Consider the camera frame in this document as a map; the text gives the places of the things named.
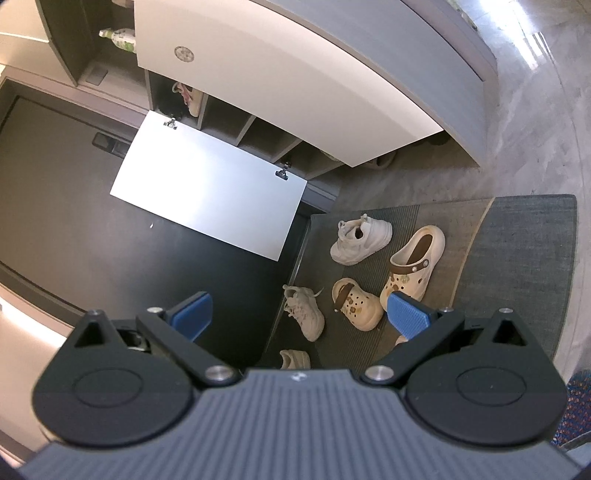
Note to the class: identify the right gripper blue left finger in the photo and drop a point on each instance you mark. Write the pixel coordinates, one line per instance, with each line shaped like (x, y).
(173, 333)

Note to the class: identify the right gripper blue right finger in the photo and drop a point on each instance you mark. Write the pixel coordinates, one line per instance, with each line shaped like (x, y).
(428, 332)

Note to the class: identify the white chunky sneaker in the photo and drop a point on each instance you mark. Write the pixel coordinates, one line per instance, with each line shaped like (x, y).
(360, 238)

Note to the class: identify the large cream clog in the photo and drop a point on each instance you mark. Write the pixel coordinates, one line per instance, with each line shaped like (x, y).
(411, 268)

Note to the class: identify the small cream clog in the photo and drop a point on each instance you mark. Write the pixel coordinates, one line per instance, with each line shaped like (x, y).
(363, 309)

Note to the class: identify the grey striped floor mat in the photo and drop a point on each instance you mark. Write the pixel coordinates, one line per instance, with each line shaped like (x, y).
(516, 252)

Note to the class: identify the beige sneaker at edge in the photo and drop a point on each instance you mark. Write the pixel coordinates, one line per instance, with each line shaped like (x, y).
(294, 360)

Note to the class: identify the beige laced sneaker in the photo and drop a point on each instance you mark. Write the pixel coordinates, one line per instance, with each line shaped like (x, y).
(301, 304)

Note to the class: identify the white left cabinet door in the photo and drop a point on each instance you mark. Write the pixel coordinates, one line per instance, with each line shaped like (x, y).
(200, 182)

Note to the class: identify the white cabinet door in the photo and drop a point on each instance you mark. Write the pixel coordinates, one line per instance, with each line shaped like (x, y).
(259, 61)
(200, 182)

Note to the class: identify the white pink sneaker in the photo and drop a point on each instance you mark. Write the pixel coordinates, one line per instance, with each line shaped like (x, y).
(191, 97)

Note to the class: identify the white shoe cabinet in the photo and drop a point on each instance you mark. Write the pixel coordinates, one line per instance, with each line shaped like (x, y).
(426, 49)

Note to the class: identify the white right cabinet door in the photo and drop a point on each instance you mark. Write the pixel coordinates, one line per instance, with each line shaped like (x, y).
(259, 61)

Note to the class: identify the white green spray bottle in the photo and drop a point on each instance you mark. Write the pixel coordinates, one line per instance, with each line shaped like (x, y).
(123, 38)

